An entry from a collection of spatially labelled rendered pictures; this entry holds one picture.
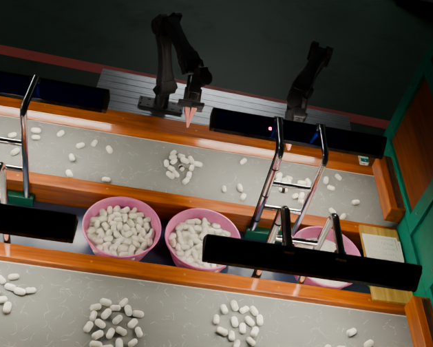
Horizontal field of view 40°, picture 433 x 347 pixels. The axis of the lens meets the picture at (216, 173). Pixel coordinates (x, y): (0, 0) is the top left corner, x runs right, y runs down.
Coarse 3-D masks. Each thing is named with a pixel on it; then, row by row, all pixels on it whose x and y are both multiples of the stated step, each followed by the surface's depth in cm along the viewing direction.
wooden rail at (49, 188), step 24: (48, 192) 213; (72, 192) 212; (96, 192) 212; (120, 192) 214; (144, 192) 217; (168, 216) 220; (192, 216) 219; (240, 216) 219; (264, 216) 220; (312, 216) 224; (360, 240) 226
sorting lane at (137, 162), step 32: (0, 128) 229; (64, 128) 236; (0, 160) 218; (32, 160) 221; (64, 160) 224; (96, 160) 227; (128, 160) 230; (160, 160) 234; (224, 160) 241; (256, 160) 244; (192, 192) 225; (256, 192) 231; (288, 192) 235; (320, 192) 238; (352, 192) 242; (384, 224) 232
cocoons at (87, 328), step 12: (0, 276) 182; (12, 276) 183; (12, 288) 180; (0, 300) 176; (108, 300) 183; (96, 312) 180; (108, 312) 180; (132, 312) 182; (240, 312) 190; (252, 312) 191; (96, 324) 177; (132, 324) 179; (216, 324) 186; (240, 324) 186; (252, 324) 187; (96, 336) 174; (108, 336) 175; (252, 336) 185
